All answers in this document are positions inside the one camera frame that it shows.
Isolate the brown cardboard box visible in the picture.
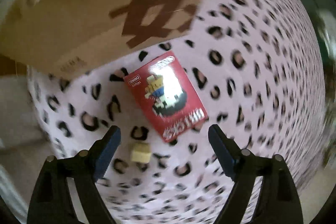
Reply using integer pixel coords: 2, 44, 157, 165
1, 0, 202, 79

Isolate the red bricks toy box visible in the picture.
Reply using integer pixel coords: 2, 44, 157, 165
124, 51, 208, 143

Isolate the pink leopard print blanket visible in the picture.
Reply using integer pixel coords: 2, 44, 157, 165
28, 0, 325, 223

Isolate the yellow sponge cube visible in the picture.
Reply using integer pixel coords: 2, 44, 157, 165
130, 142, 151, 164

